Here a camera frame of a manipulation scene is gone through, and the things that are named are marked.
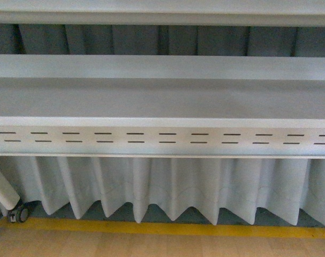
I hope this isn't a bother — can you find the white metal shelf rack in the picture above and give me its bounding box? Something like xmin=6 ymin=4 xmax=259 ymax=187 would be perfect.
xmin=0 ymin=0 xmax=325 ymax=159

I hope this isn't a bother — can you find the white pleated curtain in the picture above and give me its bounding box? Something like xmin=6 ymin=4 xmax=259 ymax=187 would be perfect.
xmin=0 ymin=156 xmax=325 ymax=226

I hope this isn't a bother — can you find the black caster wheel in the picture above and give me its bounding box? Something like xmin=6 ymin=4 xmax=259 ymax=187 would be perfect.
xmin=7 ymin=205 xmax=29 ymax=223

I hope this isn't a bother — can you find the white cylindrical cart leg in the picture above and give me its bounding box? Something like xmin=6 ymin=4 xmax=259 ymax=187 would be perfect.
xmin=0 ymin=172 xmax=20 ymax=210

